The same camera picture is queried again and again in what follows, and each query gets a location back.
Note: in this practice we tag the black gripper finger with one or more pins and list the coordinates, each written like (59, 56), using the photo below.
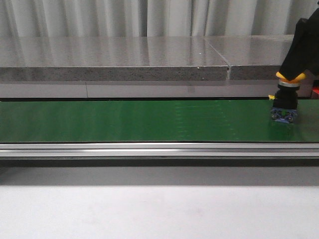
(304, 50)

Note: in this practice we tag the red object at right edge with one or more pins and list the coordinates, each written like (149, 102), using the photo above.
(315, 93)

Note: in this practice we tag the grey stone slab right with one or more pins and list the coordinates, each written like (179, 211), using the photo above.
(256, 57)

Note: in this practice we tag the green conveyor belt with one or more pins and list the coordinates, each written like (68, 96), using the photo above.
(159, 120)

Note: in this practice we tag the grey stone counter slab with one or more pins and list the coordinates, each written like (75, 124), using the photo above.
(84, 59)

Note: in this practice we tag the white curtain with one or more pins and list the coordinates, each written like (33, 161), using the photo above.
(136, 18)

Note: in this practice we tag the aluminium conveyor frame rail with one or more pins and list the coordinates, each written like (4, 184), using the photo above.
(171, 150)

